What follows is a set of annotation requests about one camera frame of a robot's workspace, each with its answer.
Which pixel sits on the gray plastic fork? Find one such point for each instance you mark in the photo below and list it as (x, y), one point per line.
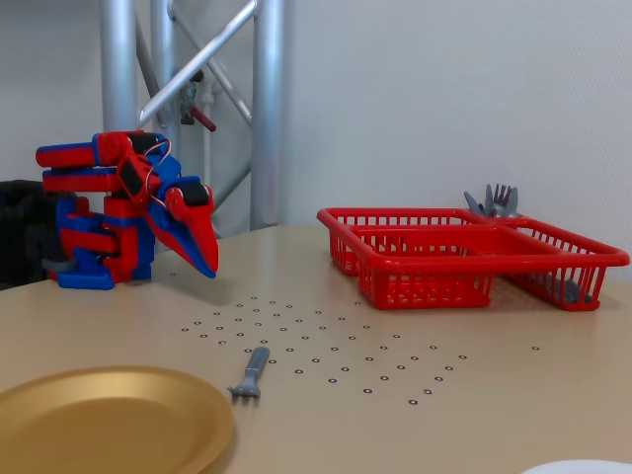
(258, 360)

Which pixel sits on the gold plastic plate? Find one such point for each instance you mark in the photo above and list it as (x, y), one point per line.
(108, 424)

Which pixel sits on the silver metal truss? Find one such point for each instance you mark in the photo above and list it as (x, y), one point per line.
(269, 99)

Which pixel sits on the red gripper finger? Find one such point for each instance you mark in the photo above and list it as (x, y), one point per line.
(202, 237)

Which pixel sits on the red plastic dish rack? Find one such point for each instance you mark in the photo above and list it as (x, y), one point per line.
(424, 247)

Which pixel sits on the gray plastic knife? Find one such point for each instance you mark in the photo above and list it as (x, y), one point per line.
(473, 202)
(489, 200)

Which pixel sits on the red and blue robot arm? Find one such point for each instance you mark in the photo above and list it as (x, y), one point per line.
(118, 232)

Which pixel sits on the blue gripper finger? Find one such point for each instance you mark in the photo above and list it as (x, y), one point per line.
(170, 239)

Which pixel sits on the black textured bin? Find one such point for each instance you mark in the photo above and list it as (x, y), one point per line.
(24, 232)

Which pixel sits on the dark gray cutlery piece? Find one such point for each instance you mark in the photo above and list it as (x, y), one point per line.
(568, 290)

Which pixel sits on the white round disc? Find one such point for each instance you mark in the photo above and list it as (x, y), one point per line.
(582, 467)

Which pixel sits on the purple-gray plastic fork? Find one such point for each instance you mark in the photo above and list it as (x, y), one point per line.
(501, 195)

